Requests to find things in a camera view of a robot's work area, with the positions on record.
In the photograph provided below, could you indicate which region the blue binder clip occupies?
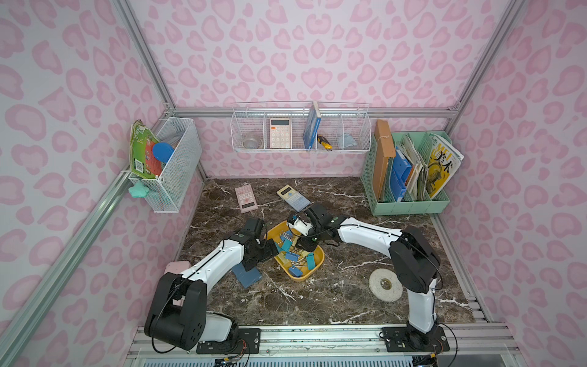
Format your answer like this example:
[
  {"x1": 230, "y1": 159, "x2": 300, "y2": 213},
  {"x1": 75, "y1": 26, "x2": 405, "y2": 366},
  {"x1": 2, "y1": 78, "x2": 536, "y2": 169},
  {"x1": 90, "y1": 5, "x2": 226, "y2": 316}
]
[
  {"x1": 288, "y1": 267, "x2": 303, "y2": 278},
  {"x1": 285, "y1": 252, "x2": 300, "y2": 262},
  {"x1": 281, "y1": 231, "x2": 295, "y2": 242}
]

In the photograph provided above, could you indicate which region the yellow plastic storage box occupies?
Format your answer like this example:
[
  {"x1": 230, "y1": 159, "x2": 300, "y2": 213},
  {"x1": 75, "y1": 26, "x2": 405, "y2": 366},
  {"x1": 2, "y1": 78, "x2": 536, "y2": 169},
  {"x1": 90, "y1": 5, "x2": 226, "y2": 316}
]
[{"x1": 268, "y1": 221, "x2": 325, "y2": 281}]

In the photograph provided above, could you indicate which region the blue binder clip top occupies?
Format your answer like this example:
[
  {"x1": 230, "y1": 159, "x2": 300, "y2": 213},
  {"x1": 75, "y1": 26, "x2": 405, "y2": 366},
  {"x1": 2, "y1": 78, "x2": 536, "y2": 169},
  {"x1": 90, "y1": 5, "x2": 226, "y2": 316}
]
[{"x1": 288, "y1": 267, "x2": 303, "y2": 278}]

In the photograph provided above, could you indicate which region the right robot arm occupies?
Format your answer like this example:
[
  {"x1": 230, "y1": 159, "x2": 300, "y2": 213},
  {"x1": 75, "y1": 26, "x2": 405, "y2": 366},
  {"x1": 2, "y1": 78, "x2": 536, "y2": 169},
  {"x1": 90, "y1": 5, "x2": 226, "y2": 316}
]
[{"x1": 287, "y1": 203, "x2": 441, "y2": 336}]

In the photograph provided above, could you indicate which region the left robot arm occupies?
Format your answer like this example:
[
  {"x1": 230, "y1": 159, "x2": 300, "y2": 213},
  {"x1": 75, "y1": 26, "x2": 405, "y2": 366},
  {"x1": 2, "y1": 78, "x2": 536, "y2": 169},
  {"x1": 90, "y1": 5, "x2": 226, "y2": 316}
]
[{"x1": 145, "y1": 218, "x2": 278, "y2": 352}]

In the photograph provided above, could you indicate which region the blue notebook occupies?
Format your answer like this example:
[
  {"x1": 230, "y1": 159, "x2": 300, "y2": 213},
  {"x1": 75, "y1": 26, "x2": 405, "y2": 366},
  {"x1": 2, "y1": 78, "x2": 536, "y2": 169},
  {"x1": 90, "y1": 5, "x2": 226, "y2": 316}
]
[{"x1": 232, "y1": 263, "x2": 262, "y2": 289}]

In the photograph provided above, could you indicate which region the yellow blue calculator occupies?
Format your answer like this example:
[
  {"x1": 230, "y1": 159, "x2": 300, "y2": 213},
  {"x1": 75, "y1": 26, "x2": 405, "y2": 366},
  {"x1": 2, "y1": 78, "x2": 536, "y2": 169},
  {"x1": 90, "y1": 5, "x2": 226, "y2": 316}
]
[{"x1": 277, "y1": 185, "x2": 311, "y2": 212}]

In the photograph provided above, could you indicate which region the pink calculator on table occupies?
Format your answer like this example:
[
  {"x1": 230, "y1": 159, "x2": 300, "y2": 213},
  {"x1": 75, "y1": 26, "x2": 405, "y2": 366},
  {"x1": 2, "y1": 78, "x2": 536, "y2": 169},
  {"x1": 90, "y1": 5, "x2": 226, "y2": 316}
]
[{"x1": 235, "y1": 183, "x2": 258, "y2": 213}]

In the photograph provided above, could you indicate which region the yellow black small toy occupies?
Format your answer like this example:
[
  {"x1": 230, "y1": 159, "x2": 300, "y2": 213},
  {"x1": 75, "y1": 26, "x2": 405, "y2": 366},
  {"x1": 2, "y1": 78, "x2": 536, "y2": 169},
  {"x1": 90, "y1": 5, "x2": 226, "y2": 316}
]
[{"x1": 317, "y1": 135, "x2": 333, "y2": 151}]

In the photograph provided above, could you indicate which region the blue cup in basket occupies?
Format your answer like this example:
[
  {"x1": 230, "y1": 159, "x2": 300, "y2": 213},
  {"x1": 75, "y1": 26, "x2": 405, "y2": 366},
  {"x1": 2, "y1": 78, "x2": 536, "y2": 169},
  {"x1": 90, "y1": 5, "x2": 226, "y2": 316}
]
[{"x1": 339, "y1": 133, "x2": 358, "y2": 150}]

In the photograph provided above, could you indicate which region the green desk file organizer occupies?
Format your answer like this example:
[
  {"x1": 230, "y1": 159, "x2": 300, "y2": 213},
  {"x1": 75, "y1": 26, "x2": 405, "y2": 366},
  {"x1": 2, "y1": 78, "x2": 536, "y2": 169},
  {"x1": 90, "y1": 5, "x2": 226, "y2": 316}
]
[{"x1": 362, "y1": 131, "x2": 452, "y2": 216}]

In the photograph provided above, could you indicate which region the blue book in basket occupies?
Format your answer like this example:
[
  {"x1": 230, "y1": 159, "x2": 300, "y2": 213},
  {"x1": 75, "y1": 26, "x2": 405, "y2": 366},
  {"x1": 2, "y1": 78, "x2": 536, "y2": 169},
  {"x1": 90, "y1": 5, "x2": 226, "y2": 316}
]
[{"x1": 303, "y1": 101, "x2": 322, "y2": 150}]

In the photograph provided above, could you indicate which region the blue folder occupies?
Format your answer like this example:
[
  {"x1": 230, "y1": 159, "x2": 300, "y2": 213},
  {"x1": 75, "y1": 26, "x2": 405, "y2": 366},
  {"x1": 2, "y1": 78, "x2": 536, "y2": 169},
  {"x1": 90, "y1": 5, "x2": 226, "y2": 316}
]
[{"x1": 389, "y1": 148, "x2": 412, "y2": 203}]

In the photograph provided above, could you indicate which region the white tape roll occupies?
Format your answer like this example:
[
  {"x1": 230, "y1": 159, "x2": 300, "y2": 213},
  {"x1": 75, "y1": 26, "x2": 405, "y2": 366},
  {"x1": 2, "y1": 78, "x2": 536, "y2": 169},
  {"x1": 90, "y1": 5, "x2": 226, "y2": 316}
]
[{"x1": 369, "y1": 269, "x2": 404, "y2": 303}]

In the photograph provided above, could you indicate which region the brown folder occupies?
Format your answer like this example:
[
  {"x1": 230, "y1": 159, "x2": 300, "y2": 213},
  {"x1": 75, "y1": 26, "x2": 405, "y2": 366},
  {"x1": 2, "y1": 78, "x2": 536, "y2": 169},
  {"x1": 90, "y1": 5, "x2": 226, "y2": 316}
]
[{"x1": 372, "y1": 119, "x2": 396, "y2": 201}]

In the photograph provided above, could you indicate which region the white orange calculator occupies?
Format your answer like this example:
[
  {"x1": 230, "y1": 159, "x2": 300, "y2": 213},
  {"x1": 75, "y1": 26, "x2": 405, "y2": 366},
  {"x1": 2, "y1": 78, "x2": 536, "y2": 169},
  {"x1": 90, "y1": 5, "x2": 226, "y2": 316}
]
[{"x1": 269, "y1": 118, "x2": 292, "y2": 149}]

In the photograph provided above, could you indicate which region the clear cup in basket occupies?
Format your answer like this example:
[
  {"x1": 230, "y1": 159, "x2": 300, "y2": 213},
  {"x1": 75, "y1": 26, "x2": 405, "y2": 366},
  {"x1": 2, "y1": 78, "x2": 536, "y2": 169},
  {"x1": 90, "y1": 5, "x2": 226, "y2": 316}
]
[{"x1": 242, "y1": 132, "x2": 264, "y2": 149}]

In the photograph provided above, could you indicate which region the white mesh side basket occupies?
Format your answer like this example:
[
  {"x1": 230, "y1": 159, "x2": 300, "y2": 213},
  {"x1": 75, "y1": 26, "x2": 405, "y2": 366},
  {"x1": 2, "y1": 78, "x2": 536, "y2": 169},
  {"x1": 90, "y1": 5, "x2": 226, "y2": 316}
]
[{"x1": 129, "y1": 117, "x2": 203, "y2": 213}]

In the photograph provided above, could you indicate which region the mint star hook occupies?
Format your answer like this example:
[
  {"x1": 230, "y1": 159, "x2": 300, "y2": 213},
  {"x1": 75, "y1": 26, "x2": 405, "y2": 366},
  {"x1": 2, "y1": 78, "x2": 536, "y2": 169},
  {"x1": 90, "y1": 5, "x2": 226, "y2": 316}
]
[{"x1": 128, "y1": 180, "x2": 150, "y2": 198}]

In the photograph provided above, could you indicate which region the blue round disc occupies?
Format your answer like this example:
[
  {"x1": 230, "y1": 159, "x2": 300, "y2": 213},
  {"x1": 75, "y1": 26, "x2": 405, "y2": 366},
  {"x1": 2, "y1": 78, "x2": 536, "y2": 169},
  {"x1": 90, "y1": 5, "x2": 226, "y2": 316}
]
[{"x1": 152, "y1": 142, "x2": 175, "y2": 164}]

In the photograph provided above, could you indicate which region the green snack package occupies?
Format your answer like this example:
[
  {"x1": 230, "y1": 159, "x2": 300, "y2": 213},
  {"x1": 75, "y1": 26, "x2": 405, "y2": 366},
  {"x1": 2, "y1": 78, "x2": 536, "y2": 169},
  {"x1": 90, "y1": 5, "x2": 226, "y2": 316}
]
[{"x1": 129, "y1": 119, "x2": 163, "y2": 179}]

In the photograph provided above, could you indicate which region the yellow magazine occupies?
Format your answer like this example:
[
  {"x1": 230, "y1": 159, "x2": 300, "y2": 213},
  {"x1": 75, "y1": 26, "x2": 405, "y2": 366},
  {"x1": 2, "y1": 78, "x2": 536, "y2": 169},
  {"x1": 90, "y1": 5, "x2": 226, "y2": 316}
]
[{"x1": 426, "y1": 134, "x2": 464, "y2": 199}]

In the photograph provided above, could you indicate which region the white wire wall basket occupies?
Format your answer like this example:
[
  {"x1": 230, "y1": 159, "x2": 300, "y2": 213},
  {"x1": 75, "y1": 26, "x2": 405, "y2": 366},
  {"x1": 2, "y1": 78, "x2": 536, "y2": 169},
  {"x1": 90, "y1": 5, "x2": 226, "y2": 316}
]
[{"x1": 230, "y1": 101, "x2": 371, "y2": 153}]

